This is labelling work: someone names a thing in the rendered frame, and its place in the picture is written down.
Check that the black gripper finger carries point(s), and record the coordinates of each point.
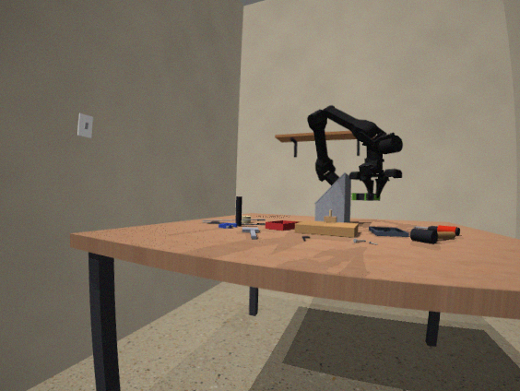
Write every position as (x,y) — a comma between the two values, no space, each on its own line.
(368,184)
(380,185)

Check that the red-handled screwdriver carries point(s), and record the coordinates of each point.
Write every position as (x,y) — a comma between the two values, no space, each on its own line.
(442,228)

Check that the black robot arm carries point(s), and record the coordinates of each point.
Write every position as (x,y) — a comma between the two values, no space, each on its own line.
(365,131)

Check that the red shallow tray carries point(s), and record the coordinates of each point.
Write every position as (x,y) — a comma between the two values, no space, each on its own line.
(281,225)

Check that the black cylinder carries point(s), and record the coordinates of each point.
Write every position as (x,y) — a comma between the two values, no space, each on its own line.
(239,210)

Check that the light brown wooden board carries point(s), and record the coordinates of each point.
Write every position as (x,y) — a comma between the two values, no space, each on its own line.
(323,228)

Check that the grey metal bar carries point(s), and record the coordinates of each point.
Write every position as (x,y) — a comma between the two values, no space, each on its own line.
(217,222)

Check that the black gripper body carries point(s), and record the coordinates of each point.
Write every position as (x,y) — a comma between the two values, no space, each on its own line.
(385,174)

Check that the black rubber mallet with wooden handle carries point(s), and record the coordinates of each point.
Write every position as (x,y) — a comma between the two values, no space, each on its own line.
(427,236)

